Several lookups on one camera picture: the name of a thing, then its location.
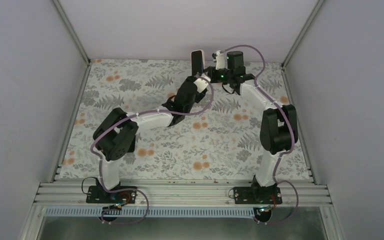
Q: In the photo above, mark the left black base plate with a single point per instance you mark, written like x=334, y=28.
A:
x=97, y=195

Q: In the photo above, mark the black phone on table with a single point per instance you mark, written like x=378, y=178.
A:
x=132, y=144

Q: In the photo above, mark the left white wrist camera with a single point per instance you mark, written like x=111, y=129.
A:
x=202, y=82

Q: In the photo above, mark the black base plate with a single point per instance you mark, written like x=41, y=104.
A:
x=97, y=195
x=246, y=195

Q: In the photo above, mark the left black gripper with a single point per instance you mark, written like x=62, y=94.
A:
x=188, y=79

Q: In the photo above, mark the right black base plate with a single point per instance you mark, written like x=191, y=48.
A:
x=246, y=195

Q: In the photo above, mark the aluminium rail frame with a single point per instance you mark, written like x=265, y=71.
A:
x=182, y=193

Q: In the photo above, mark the grey slotted cable duct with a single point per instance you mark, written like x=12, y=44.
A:
x=152, y=212

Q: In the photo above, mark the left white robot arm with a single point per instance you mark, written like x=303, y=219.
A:
x=116, y=135

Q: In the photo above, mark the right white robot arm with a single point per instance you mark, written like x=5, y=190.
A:
x=278, y=130

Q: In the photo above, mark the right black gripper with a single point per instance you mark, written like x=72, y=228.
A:
x=211, y=72

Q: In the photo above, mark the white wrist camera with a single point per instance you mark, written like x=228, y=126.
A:
x=202, y=82
x=219, y=59

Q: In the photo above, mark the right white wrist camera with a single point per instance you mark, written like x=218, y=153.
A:
x=219, y=59

